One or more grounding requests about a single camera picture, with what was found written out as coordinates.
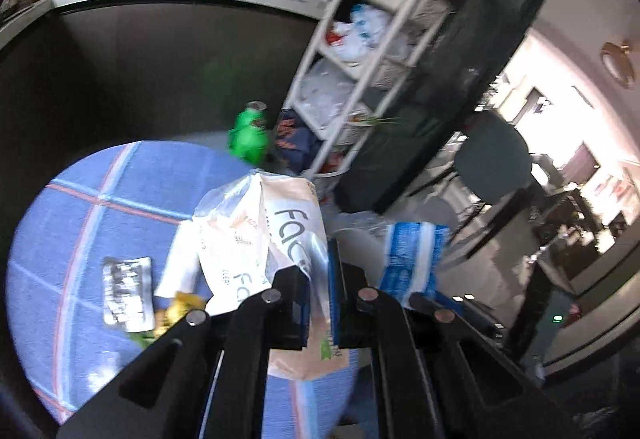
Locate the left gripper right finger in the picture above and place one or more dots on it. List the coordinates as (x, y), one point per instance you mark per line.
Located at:
(349, 325)

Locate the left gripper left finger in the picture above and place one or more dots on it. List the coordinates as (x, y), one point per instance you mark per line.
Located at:
(289, 321)

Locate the blue white wrapper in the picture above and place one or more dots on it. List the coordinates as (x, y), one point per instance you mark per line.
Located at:
(412, 254)

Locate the white trash bin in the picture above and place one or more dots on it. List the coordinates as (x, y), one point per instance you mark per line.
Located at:
(359, 248)

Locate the yellow snack wrapper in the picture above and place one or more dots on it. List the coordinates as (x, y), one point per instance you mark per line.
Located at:
(165, 318)

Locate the clear plastic bag on floor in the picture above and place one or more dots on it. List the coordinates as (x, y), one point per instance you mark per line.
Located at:
(335, 220)

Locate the silver blister pack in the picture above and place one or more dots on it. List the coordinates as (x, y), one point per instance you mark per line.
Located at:
(128, 294)

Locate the dark blue snack bag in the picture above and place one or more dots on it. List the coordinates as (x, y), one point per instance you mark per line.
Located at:
(295, 144)

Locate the green thermos front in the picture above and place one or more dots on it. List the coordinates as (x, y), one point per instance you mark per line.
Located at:
(248, 139)

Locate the green thermos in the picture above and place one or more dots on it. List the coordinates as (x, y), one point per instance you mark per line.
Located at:
(248, 139)
(256, 106)

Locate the blue plaid tablecloth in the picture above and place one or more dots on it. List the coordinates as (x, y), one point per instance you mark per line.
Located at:
(207, 376)

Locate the green thermos rear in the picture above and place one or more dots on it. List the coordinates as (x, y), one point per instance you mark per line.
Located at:
(256, 106)

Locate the teal dining chair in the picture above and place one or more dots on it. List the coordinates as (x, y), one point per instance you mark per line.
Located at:
(492, 163)

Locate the white storage rack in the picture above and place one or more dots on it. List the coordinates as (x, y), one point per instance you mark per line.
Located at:
(377, 82)

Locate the ceiling lamp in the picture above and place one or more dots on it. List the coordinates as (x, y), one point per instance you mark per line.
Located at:
(615, 59)

